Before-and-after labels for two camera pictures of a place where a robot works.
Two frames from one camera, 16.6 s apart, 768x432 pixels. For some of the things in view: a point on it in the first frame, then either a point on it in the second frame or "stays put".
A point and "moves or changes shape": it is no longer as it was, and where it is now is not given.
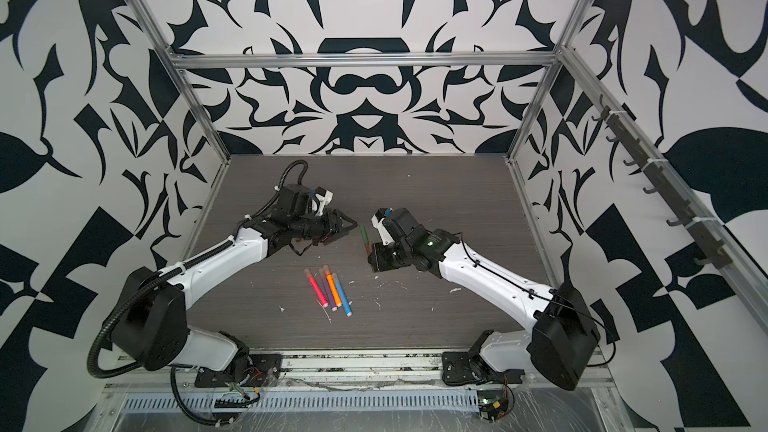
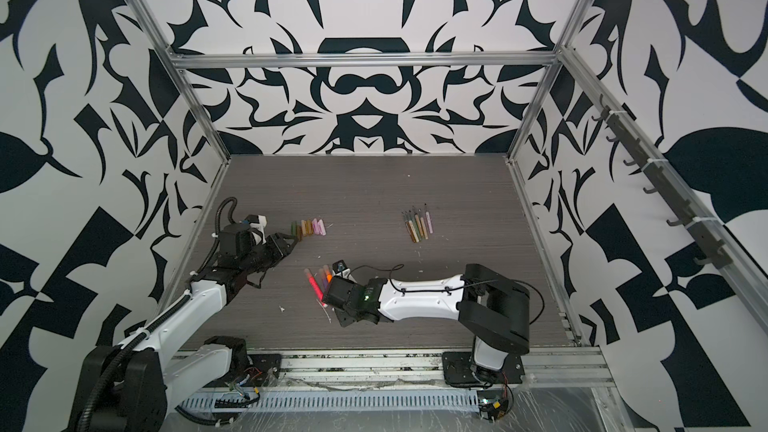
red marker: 321,296 stays put
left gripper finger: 346,222 → 289,248
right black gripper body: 389,257 → 344,318
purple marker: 328,291 stays put
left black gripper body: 321,229 → 263,256
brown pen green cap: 365,237 moves or changes shape
